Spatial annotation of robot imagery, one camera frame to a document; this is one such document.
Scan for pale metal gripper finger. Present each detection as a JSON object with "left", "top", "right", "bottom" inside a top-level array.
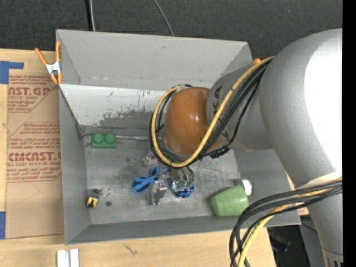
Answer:
[
  {"left": 142, "top": 148, "right": 156, "bottom": 166},
  {"left": 150, "top": 179, "right": 169, "bottom": 206}
]

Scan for blue and clear glass ball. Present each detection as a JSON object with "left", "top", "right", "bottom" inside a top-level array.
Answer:
[{"left": 170, "top": 178, "right": 195, "bottom": 199}]

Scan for green toy building block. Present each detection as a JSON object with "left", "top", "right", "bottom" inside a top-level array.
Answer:
[{"left": 91, "top": 132, "right": 117, "bottom": 150}]

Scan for green cup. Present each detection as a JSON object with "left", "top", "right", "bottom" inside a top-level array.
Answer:
[{"left": 210, "top": 185, "right": 250, "bottom": 217}]

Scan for yellow and black keyring tool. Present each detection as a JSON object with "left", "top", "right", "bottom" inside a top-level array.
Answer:
[{"left": 85, "top": 186, "right": 112, "bottom": 209}]

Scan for grey metal bin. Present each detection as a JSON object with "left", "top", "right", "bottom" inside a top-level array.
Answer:
[{"left": 55, "top": 28, "right": 303, "bottom": 246}]

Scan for brown cardboard board, red print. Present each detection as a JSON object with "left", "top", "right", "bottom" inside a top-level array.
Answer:
[{"left": 0, "top": 48, "right": 66, "bottom": 240}]

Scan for blue-handled scissors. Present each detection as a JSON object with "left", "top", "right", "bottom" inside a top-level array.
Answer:
[{"left": 131, "top": 165, "right": 168, "bottom": 195}]

